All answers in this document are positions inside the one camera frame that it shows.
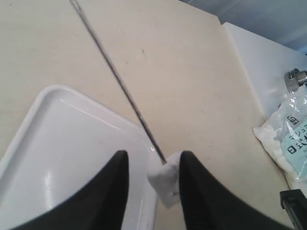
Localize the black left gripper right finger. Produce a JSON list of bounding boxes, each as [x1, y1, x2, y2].
[[179, 151, 288, 230]]

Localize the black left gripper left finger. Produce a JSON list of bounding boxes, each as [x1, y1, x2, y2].
[[16, 150, 129, 230]]

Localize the thin metal skewer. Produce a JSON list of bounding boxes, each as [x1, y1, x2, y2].
[[70, 0, 167, 164]]

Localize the white plastic tray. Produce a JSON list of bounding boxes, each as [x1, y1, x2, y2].
[[0, 85, 159, 230]]

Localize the black device corner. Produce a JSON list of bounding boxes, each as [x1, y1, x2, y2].
[[280, 189, 307, 230]]

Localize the marshmallow bag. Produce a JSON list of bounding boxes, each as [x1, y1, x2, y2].
[[253, 84, 307, 193]]

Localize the white board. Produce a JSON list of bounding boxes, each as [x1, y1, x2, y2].
[[223, 23, 307, 119]]

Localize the metal cylinder part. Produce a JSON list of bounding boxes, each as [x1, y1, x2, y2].
[[284, 69, 307, 94]]

